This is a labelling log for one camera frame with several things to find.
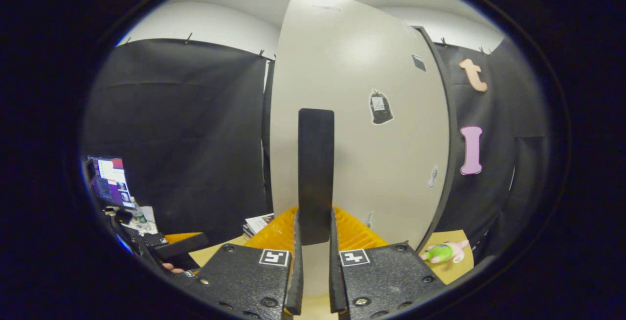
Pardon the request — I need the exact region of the black backdrop cloth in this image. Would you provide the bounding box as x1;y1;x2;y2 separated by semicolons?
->
82;38;554;264

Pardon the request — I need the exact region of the grey cabinet door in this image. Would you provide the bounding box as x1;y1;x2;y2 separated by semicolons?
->
270;0;450;311

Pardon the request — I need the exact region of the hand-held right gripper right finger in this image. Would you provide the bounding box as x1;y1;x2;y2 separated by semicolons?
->
328;206;447;319

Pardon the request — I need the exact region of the white paper sheet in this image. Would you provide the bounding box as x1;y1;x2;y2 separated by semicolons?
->
124;206;158;236

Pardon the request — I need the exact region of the green and pink plush toy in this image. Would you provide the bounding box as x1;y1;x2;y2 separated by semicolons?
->
420;240;470;265

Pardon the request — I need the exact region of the white cover book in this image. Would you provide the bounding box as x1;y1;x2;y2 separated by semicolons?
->
245;213;275;233

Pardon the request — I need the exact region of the computer screen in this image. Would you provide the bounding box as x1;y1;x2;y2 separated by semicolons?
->
87;156;136;210

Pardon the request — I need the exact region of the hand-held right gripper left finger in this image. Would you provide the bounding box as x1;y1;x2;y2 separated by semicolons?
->
187;206;304;318

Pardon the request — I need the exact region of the black cabinet door handle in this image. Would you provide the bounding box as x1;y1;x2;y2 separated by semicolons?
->
298;108;335;246

